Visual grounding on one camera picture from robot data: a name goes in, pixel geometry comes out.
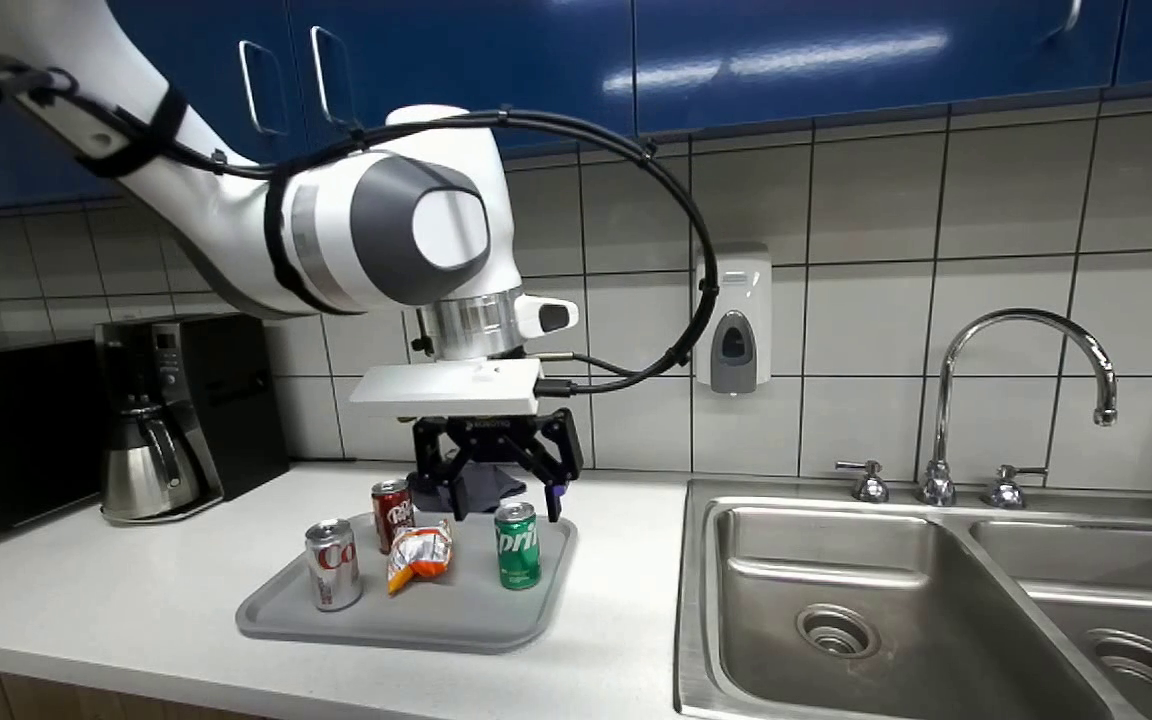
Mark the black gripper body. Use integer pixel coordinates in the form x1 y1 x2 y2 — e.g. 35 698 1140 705
406 406 586 472

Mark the red Coke can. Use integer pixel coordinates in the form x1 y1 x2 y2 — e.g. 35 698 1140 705
369 477 425 555

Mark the green Sprite can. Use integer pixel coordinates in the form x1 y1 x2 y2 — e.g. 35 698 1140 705
491 496 546 597

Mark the silver Diet Coke can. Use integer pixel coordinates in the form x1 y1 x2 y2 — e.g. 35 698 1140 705
298 517 369 614

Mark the grey plastic tray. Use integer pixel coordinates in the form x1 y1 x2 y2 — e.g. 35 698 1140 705
232 504 583 656

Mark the dark crumpled cloth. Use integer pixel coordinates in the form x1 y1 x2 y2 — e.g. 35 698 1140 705
444 455 537 525

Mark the orange snack bag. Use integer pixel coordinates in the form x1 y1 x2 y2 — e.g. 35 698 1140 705
382 520 458 598

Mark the black steel coffee maker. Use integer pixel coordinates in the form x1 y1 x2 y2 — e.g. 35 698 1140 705
93 312 291 532

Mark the stainless steel double sink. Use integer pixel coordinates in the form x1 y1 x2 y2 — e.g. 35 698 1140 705
673 477 1152 720

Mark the chrome kitchen faucet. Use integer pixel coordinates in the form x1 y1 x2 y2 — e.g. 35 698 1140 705
832 302 1125 510

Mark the black microwave oven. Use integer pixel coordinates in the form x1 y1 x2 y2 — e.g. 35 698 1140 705
0 337 106 552

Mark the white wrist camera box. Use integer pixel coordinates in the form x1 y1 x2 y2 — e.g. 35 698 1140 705
348 350 546 420

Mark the white wall soap dispenser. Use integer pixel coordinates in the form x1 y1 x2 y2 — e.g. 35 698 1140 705
690 246 779 399

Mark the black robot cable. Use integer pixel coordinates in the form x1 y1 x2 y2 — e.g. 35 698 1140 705
0 52 722 399

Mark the silver cabinet door handle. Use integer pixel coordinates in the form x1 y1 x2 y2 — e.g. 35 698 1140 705
1049 0 1088 46
235 34 291 141
309 21 360 132

